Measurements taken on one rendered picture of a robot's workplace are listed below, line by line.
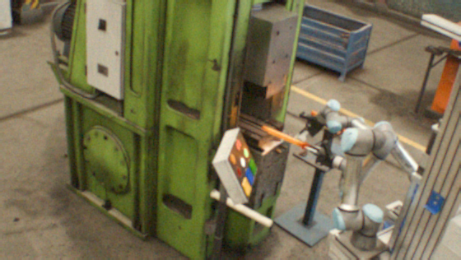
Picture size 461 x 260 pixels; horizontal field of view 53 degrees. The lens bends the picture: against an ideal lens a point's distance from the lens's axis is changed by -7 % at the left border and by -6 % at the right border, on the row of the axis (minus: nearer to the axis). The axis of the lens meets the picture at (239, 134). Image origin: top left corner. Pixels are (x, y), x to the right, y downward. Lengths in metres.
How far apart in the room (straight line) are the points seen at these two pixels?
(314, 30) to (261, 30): 4.15
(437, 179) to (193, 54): 1.52
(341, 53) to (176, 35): 4.16
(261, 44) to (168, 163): 1.06
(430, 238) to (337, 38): 4.58
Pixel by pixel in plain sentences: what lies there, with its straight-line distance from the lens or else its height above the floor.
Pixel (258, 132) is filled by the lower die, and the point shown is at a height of 0.99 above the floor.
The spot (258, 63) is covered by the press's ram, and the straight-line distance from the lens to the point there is 2.87.
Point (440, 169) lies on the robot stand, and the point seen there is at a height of 1.40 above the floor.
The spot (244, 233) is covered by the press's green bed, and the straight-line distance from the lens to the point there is 3.53.
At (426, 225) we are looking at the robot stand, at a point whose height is 1.08.
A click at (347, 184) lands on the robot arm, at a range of 2.51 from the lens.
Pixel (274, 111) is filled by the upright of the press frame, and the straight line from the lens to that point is 3.48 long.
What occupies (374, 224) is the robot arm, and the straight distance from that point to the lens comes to 2.61.
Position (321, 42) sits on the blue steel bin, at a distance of 6.91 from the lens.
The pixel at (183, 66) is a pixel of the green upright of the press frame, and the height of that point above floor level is 1.40.
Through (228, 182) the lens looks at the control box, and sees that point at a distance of 2.55.
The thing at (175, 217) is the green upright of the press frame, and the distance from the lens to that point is 3.47.
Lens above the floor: 2.55
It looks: 30 degrees down
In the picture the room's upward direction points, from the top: 8 degrees clockwise
